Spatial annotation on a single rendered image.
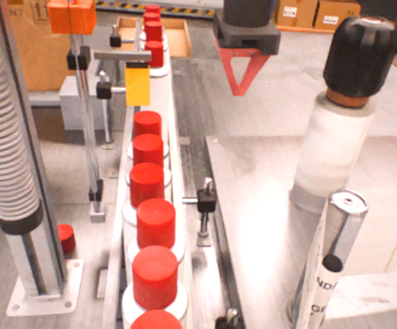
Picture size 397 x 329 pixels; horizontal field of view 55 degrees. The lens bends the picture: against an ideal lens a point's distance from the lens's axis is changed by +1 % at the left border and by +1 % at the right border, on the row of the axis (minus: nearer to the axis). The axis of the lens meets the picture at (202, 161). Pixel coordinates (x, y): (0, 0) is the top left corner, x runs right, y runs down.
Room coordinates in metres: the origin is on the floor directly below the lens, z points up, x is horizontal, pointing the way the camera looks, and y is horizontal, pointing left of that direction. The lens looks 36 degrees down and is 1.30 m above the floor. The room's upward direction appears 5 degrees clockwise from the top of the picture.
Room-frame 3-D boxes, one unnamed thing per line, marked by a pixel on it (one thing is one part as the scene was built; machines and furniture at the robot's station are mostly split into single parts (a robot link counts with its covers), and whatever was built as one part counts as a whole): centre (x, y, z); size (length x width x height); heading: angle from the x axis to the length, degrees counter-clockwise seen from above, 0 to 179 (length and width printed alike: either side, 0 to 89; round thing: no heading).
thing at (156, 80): (0.62, 0.10, 0.98); 0.05 x 0.05 x 0.20
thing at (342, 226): (0.28, -0.14, 0.97); 0.05 x 0.05 x 0.19
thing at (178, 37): (1.37, 0.22, 0.85); 0.30 x 0.26 x 0.04; 9
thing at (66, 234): (0.40, 0.20, 0.85); 0.03 x 0.03 x 0.03
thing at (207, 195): (0.45, -0.01, 0.89); 0.03 x 0.03 x 0.12; 9
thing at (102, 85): (0.70, 0.19, 0.91); 0.07 x 0.03 x 0.16; 99
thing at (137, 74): (0.44, 0.09, 1.09); 0.03 x 0.01 x 0.06; 99
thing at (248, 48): (0.49, -0.04, 1.12); 0.07 x 0.07 x 0.09; 8
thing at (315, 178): (0.51, -0.20, 1.03); 0.09 x 0.09 x 0.30
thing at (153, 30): (0.73, 0.11, 0.98); 0.05 x 0.05 x 0.20
